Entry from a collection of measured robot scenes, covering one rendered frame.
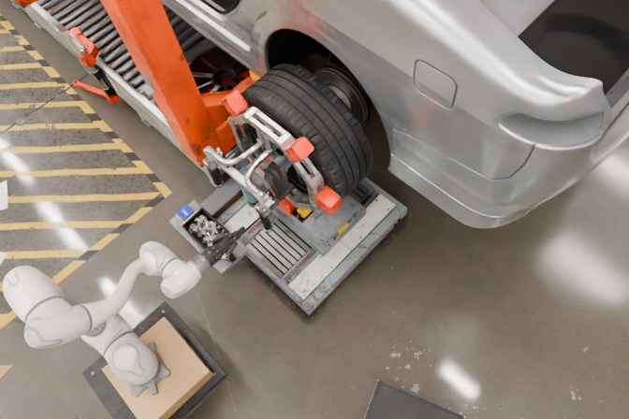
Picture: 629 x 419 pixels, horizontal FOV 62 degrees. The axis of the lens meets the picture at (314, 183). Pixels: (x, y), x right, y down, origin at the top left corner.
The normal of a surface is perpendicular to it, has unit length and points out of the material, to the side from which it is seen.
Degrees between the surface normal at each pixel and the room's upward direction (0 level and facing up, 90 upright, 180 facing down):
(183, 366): 5
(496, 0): 22
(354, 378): 0
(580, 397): 0
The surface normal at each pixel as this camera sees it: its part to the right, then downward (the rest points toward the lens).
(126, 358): 0.06, -0.42
